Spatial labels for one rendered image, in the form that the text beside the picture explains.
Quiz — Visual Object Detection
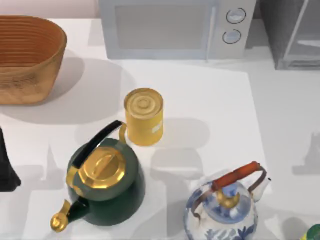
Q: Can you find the pale microwave oven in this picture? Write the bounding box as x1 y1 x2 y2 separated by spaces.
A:
97 0 257 61

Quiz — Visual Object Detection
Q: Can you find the brown woven basket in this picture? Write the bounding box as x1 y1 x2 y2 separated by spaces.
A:
0 15 68 106

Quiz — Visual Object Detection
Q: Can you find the microwave knob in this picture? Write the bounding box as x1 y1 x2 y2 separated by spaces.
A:
225 7 247 24
221 28 242 46

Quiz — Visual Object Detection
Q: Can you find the blue and white kettle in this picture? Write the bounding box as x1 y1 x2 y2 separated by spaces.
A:
184 161 272 240

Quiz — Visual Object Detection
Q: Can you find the grey cabinet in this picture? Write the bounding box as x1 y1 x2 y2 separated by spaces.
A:
258 0 320 71

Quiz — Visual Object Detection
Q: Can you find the green and gold kettle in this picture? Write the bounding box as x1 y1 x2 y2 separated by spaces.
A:
50 120 146 233

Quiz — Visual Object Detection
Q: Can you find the yellow can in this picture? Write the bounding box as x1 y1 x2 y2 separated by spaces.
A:
123 87 165 147

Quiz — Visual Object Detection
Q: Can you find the microwave door handle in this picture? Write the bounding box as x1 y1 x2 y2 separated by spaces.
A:
205 6 216 62

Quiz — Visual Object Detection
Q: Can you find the green and yellow object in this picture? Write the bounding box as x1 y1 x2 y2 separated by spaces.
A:
301 223 320 240

